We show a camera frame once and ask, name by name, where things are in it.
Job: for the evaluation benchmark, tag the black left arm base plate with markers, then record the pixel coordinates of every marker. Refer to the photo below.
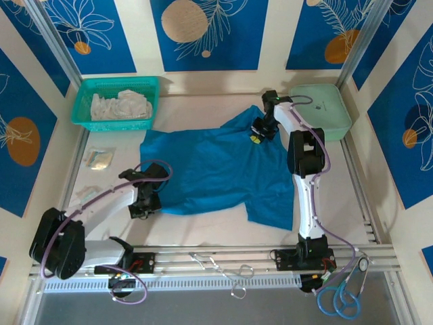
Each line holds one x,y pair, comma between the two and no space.
145,262

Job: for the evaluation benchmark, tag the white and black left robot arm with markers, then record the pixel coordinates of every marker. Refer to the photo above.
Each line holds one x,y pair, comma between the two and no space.
108,203

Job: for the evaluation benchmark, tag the blue stethoscope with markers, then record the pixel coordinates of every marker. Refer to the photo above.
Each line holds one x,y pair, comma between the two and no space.
363,265

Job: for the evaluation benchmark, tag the aluminium frame post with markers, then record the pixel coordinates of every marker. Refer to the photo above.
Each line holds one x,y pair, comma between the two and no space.
365,40
54,40

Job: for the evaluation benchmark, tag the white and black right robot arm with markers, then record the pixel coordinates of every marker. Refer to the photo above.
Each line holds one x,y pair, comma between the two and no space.
306,203

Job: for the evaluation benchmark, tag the aluminium frame rail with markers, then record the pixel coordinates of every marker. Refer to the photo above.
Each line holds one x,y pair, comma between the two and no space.
176,257

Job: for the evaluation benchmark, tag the teal plastic basket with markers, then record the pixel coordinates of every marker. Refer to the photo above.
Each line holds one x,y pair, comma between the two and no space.
115,127

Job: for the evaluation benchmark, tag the grey metal panel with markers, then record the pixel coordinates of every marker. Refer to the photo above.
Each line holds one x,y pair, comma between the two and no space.
203,311

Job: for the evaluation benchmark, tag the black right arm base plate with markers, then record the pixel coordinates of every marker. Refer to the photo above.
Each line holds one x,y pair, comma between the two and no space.
285,260

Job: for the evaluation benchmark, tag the metal forceps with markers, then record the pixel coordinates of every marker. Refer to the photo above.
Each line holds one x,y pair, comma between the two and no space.
202,263
220,269

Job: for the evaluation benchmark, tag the blue t-shirt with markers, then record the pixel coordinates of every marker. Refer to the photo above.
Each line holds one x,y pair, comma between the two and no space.
209,169

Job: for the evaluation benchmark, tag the mint green lidded box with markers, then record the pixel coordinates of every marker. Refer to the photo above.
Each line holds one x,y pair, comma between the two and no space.
324,111

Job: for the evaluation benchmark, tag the clear plastic packet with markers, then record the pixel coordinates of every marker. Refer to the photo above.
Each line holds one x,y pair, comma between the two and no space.
99,159

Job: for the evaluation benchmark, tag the white t-shirt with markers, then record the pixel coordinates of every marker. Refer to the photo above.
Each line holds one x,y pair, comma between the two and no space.
118,106

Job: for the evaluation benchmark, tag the aluminium side rail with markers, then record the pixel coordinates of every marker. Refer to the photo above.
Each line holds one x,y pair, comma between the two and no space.
352,162
75,169

